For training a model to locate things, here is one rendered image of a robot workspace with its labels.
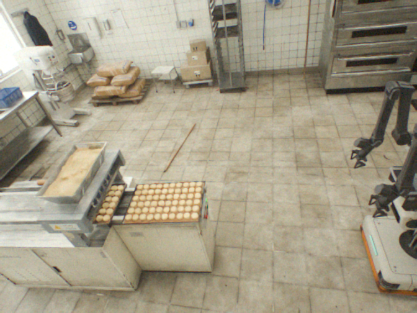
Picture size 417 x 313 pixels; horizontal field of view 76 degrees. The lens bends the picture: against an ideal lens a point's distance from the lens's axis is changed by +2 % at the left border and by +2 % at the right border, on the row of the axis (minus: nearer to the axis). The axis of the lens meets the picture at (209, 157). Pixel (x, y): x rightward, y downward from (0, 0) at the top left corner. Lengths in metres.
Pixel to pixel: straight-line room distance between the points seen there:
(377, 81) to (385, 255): 3.19
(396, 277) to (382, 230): 0.41
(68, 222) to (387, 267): 2.37
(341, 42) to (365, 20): 0.38
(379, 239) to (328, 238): 0.46
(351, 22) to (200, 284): 3.98
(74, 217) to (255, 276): 1.65
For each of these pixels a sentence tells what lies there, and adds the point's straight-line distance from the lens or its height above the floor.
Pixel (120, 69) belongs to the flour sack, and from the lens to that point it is 5.75.
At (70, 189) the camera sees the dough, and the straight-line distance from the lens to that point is 2.02.
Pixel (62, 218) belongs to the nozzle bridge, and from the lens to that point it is 2.04.
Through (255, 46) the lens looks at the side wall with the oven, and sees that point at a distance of 5.72.
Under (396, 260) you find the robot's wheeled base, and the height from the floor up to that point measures 0.28.
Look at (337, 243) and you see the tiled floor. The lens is 2.97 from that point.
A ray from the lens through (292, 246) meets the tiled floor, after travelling 2.87.
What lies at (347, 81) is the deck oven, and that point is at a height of 0.24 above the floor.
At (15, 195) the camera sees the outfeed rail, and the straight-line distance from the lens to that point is 3.06.
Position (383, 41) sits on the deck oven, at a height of 0.85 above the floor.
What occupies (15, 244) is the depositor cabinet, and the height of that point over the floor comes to 0.84.
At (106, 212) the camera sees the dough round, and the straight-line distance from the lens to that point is 2.27.
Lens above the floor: 2.47
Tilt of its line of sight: 40 degrees down
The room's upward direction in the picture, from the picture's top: 11 degrees counter-clockwise
